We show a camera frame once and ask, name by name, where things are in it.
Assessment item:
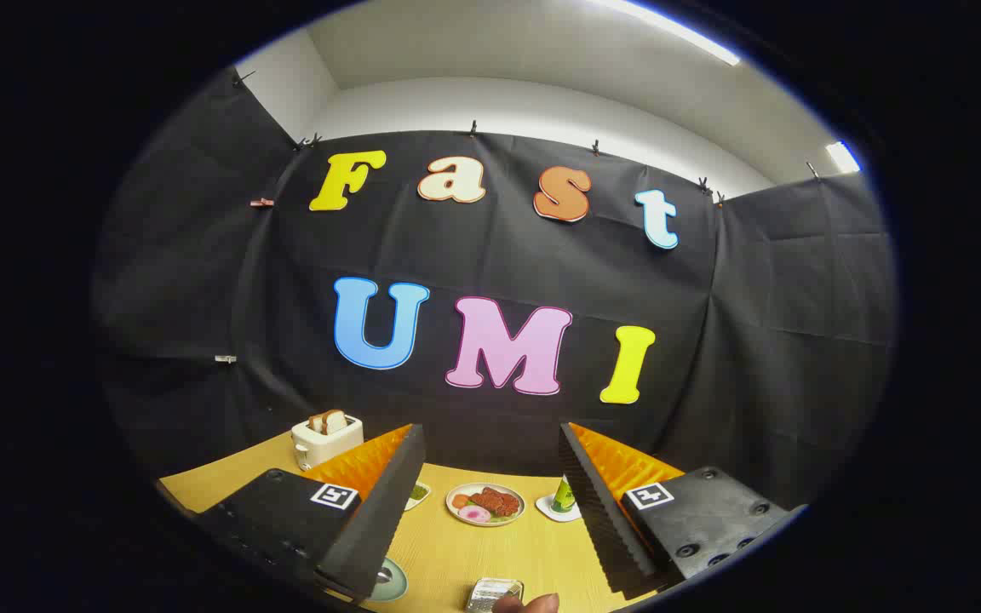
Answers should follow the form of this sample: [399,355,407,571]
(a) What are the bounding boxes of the light teal plate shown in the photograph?
[366,558,409,604]

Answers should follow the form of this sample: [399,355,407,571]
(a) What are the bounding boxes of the black backdrop cloth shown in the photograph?
[90,68,898,512]

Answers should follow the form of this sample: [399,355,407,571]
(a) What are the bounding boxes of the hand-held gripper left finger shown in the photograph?
[192,423,427,604]

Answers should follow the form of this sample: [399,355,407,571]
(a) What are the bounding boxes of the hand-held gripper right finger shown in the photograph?
[559,421,808,597]

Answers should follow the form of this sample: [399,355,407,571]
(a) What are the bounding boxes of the white toaster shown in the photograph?
[290,413,365,472]

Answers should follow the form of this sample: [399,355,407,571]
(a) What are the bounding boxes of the row of black clips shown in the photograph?
[233,70,822,207]

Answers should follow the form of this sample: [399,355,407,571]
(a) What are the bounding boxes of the long ceiling light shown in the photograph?
[593,0,743,67]

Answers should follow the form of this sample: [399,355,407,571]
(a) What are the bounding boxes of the white plate with food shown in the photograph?
[445,483,526,528]

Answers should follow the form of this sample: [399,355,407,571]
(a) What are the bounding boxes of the small ceiling light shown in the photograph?
[825,140,863,175]

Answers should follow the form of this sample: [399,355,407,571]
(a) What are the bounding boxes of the brown meat slices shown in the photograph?
[469,487,520,518]

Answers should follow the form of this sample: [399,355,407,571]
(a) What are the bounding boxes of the perforated metal tray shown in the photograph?
[465,577,525,613]

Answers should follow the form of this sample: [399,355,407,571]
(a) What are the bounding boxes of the white square coaster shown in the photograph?
[535,494,583,523]

